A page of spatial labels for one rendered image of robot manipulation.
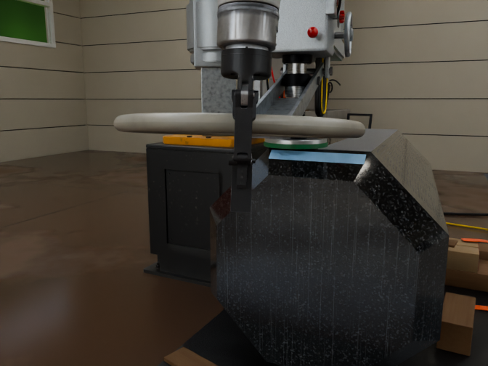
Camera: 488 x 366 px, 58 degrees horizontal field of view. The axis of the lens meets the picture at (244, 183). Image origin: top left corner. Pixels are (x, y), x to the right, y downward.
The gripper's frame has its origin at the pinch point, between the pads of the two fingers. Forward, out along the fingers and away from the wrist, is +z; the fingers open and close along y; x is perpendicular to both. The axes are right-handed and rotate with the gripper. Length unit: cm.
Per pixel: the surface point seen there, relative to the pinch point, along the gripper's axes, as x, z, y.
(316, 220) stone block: -22, 17, 69
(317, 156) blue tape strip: -22, -3, 74
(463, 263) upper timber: -113, 53, 158
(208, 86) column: 24, -35, 177
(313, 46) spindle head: -19, -36, 72
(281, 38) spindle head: -9, -39, 75
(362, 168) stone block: -35, 0, 66
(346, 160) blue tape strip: -31, -2, 70
